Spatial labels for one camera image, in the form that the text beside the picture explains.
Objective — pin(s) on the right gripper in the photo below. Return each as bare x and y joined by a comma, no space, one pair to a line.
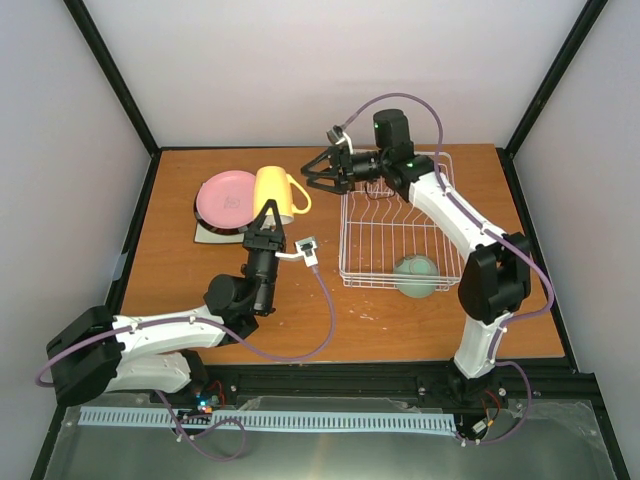
342,183

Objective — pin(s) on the light blue cable duct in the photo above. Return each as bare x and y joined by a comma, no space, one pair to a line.
274,421

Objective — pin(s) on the pink plate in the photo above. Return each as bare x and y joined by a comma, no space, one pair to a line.
225,201

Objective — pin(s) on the right black frame post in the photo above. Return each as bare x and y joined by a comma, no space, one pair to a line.
571,45

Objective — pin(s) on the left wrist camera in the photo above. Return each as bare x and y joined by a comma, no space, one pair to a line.
305,250

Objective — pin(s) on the white square plate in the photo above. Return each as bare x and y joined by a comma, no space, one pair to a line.
208,234

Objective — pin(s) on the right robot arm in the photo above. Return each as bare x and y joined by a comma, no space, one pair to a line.
496,278

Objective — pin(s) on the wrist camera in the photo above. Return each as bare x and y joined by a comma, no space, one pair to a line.
305,250
338,136

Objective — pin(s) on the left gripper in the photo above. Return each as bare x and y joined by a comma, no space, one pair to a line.
256,237

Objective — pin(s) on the yellow mug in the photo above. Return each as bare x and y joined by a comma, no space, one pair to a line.
274,183

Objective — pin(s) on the white wire dish rack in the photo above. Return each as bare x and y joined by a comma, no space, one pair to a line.
378,228

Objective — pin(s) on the black striped round plate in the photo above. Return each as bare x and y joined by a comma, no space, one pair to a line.
229,225

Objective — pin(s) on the green ceramic bowl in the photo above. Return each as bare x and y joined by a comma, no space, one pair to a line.
416,276

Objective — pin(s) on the black frame post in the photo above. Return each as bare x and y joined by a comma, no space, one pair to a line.
571,45
89,30

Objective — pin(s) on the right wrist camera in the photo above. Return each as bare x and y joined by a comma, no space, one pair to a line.
338,136

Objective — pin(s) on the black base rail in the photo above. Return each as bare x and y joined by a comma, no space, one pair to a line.
429,384

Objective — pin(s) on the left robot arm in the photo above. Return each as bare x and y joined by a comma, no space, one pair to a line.
100,352

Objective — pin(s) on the left black frame post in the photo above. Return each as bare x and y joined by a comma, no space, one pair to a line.
89,30

